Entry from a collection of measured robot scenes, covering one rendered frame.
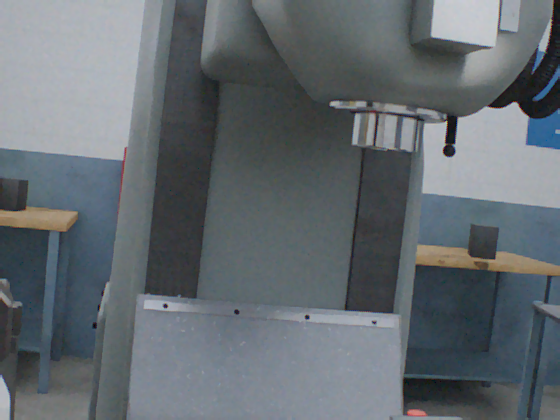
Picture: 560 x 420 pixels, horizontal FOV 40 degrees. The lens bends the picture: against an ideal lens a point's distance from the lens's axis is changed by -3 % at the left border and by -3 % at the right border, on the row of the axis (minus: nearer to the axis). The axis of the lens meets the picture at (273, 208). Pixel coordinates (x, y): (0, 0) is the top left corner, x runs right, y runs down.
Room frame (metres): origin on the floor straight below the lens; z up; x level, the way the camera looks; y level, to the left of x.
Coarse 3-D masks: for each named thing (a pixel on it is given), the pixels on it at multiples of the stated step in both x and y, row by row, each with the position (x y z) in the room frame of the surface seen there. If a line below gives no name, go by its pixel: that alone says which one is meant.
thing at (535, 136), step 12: (540, 60) 5.10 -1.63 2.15; (552, 84) 5.11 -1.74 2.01; (540, 96) 5.10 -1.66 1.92; (528, 120) 5.09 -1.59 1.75; (540, 120) 5.10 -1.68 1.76; (552, 120) 5.12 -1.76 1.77; (528, 132) 5.09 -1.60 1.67; (540, 132) 5.10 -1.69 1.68; (552, 132) 5.12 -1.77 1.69; (528, 144) 5.09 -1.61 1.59; (540, 144) 5.11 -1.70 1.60; (552, 144) 5.12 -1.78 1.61
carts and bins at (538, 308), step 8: (536, 304) 3.07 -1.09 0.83; (544, 304) 3.10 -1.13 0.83; (536, 312) 3.08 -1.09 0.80; (544, 312) 2.94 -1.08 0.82; (552, 312) 2.90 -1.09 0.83; (536, 320) 3.08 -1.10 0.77; (536, 328) 3.08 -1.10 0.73; (528, 336) 3.10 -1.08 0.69; (536, 336) 3.08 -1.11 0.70; (528, 344) 3.09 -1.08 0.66; (536, 344) 3.08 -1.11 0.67; (528, 352) 3.08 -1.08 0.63; (528, 360) 3.08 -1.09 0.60; (528, 368) 3.08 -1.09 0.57; (528, 376) 3.08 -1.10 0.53; (528, 384) 3.08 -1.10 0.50; (520, 392) 3.10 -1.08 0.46; (528, 392) 3.08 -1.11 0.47; (520, 400) 3.08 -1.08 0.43; (520, 408) 3.08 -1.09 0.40; (520, 416) 3.08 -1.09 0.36
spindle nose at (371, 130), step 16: (368, 112) 0.55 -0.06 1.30; (368, 128) 0.55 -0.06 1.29; (384, 128) 0.54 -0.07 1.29; (400, 128) 0.54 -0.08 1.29; (416, 128) 0.55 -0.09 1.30; (352, 144) 0.56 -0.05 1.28; (368, 144) 0.55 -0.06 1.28; (384, 144) 0.54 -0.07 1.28; (400, 144) 0.54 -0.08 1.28; (416, 144) 0.56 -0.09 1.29
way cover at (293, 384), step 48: (144, 336) 0.88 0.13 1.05; (192, 336) 0.89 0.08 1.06; (240, 336) 0.90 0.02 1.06; (288, 336) 0.91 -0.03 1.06; (336, 336) 0.93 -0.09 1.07; (384, 336) 0.94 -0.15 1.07; (144, 384) 0.86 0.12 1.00; (192, 384) 0.87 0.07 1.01; (240, 384) 0.88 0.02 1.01; (288, 384) 0.89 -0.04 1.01; (336, 384) 0.90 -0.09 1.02; (384, 384) 0.91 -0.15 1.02
